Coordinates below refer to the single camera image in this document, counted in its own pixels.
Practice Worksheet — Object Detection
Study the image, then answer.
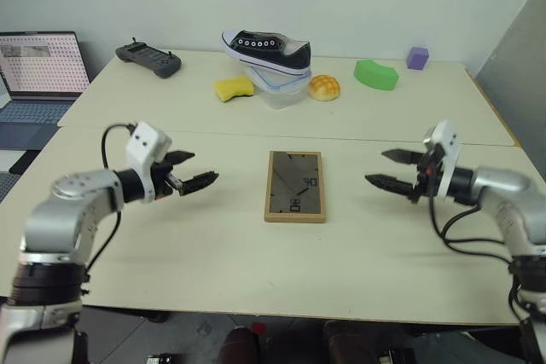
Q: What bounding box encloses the green curved foam block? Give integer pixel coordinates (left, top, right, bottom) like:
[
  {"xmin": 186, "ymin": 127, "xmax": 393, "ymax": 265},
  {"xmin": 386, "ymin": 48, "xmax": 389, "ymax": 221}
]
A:
[{"xmin": 352, "ymin": 59, "xmax": 401, "ymax": 93}]

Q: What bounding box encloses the dark rounded shape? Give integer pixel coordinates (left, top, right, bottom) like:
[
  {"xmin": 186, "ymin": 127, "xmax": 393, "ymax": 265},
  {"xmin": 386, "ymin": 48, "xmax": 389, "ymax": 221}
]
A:
[{"xmin": 220, "ymin": 325, "xmax": 260, "ymax": 364}]

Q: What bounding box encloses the golden bread bun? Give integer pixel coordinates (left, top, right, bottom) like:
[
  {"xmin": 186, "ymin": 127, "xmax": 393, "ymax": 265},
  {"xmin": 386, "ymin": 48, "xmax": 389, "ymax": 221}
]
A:
[{"xmin": 307, "ymin": 74, "xmax": 342, "ymax": 102}]

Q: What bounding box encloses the grey partition panel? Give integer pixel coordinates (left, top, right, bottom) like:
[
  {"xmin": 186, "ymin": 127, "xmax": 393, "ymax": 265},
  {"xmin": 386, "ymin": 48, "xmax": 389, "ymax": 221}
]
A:
[{"xmin": 474, "ymin": 0, "xmax": 546, "ymax": 169}]

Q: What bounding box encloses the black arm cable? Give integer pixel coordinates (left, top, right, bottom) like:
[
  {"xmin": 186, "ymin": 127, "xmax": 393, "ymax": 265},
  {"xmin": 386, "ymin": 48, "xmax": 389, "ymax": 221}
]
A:
[
  {"xmin": 427, "ymin": 193, "xmax": 515, "ymax": 263},
  {"xmin": 84, "ymin": 123, "xmax": 138, "ymax": 284}
]

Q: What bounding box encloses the clear plastic container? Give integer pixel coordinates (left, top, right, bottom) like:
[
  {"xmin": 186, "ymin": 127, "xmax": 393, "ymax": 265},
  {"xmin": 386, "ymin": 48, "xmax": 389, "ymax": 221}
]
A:
[{"xmin": 247, "ymin": 66, "xmax": 313, "ymax": 111}]

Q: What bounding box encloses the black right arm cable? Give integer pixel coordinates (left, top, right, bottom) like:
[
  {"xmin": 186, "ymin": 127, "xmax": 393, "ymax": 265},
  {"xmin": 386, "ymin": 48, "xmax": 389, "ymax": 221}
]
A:
[{"xmin": 427, "ymin": 193, "xmax": 515, "ymax": 263}]

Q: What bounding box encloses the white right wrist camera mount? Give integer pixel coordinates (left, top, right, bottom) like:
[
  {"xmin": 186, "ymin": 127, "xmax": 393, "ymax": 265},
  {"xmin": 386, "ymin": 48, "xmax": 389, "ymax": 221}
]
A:
[{"xmin": 422, "ymin": 119, "xmax": 463, "ymax": 202}]

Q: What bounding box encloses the yellow sponge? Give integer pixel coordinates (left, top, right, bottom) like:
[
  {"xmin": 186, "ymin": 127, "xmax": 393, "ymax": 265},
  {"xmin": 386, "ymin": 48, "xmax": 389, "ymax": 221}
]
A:
[{"xmin": 212, "ymin": 75, "xmax": 256, "ymax": 105}]

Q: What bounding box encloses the grey laptop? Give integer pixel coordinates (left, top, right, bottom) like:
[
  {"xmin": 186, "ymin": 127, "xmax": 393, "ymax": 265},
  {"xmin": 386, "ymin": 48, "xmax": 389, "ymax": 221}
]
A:
[{"xmin": 0, "ymin": 31, "xmax": 92, "ymax": 153}]

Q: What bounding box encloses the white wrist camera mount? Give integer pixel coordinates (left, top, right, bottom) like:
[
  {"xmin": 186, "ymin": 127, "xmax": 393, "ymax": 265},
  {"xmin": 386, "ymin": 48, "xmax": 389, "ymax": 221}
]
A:
[
  {"xmin": 125, "ymin": 121, "xmax": 173, "ymax": 205},
  {"xmin": 422, "ymin": 119, "xmax": 463, "ymax": 202}
]

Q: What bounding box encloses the purple cube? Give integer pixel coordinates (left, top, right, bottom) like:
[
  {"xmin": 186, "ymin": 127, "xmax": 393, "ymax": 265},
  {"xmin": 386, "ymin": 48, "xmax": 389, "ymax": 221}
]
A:
[{"xmin": 406, "ymin": 45, "xmax": 430, "ymax": 72}]

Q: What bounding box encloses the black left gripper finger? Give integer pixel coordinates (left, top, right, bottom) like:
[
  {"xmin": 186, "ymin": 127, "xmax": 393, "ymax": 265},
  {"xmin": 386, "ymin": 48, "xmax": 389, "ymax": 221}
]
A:
[
  {"xmin": 165, "ymin": 150, "xmax": 197, "ymax": 166},
  {"xmin": 180, "ymin": 170, "xmax": 221, "ymax": 198}
]

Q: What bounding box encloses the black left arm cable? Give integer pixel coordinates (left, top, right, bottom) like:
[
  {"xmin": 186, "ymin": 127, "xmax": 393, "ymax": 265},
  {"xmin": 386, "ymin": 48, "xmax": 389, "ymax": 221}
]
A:
[{"xmin": 84, "ymin": 123, "xmax": 138, "ymax": 284}]

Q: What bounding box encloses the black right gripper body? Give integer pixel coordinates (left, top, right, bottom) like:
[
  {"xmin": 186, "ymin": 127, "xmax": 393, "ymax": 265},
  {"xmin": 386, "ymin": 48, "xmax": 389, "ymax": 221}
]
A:
[{"xmin": 410, "ymin": 146, "xmax": 444, "ymax": 205}]

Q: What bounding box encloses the dark grey remote controller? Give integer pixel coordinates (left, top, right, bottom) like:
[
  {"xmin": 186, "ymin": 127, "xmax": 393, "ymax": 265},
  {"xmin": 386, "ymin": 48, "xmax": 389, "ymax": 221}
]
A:
[{"xmin": 114, "ymin": 36, "xmax": 183, "ymax": 80}]

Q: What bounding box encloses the wooden picture frame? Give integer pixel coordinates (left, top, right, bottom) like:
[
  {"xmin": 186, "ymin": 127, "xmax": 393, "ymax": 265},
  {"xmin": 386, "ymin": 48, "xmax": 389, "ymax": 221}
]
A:
[{"xmin": 264, "ymin": 150, "xmax": 328, "ymax": 225}]

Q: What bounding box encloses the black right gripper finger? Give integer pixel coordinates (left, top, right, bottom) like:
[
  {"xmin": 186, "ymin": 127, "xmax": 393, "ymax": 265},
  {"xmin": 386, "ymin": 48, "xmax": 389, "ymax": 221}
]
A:
[
  {"xmin": 380, "ymin": 147, "xmax": 421, "ymax": 166},
  {"xmin": 363, "ymin": 173, "xmax": 417, "ymax": 200}
]

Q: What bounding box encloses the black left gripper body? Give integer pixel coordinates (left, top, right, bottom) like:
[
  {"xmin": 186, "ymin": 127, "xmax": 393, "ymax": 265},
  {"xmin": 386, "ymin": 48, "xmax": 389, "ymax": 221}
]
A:
[{"xmin": 151, "ymin": 159, "xmax": 185, "ymax": 200}]

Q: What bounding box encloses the black and white sneaker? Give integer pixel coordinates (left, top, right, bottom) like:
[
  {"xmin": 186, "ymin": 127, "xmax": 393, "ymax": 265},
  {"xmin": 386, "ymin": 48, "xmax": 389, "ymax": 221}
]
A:
[{"xmin": 220, "ymin": 29, "xmax": 312, "ymax": 79}]

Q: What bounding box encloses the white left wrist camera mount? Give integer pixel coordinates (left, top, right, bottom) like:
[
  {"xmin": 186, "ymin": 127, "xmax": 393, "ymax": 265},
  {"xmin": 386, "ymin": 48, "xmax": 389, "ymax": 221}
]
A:
[{"xmin": 125, "ymin": 121, "xmax": 173, "ymax": 205}]

